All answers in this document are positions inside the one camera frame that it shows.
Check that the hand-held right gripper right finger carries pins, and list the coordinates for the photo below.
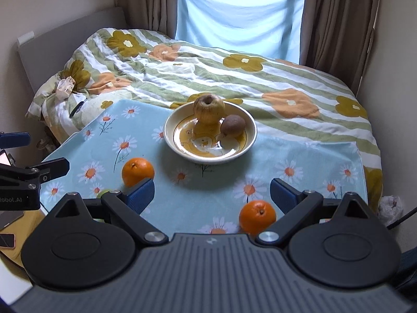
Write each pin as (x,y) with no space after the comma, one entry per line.
(280,194)

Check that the white headboard tag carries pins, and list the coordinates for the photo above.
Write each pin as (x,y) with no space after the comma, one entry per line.
(26,38)

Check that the clear plastic bag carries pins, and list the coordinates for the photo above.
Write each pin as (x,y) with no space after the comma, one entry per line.
(391,208)

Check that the grey headboard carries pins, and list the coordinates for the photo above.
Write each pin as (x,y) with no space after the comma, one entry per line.
(62,45)

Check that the green lime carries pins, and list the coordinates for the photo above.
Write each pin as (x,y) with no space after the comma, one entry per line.
(103,193)

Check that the brown kiwi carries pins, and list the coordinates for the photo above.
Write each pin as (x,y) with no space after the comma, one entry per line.
(233,125)

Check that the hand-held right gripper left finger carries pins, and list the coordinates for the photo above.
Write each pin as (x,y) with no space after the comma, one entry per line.
(140,197)

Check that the striped floral blanket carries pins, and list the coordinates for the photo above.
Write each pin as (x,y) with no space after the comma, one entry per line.
(277,81)

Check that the cream ceramic bowl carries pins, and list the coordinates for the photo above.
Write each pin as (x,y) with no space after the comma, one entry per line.
(182,137)

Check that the smartphone with orange case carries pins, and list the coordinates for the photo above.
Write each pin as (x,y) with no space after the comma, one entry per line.
(6,240)

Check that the blue daisy print cloth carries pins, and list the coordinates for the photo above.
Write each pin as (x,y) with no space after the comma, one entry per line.
(202,189)

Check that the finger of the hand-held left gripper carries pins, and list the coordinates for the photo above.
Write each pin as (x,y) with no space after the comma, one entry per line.
(16,139)
(53,167)

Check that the orange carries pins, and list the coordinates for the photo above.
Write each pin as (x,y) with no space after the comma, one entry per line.
(257,216)
(136,171)

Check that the grey smartphone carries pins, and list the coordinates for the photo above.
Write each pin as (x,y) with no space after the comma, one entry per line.
(9,218)

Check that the yellow wrinkled apple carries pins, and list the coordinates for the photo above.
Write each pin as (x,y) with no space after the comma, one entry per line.
(208,109)

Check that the light blue window sheet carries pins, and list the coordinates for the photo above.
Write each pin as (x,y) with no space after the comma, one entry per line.
(237,19)

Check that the brown curtain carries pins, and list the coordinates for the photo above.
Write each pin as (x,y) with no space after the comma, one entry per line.
(338,26)
(146,3)

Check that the white crumpled packet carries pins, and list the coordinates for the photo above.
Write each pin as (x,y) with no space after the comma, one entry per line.
(65,88)

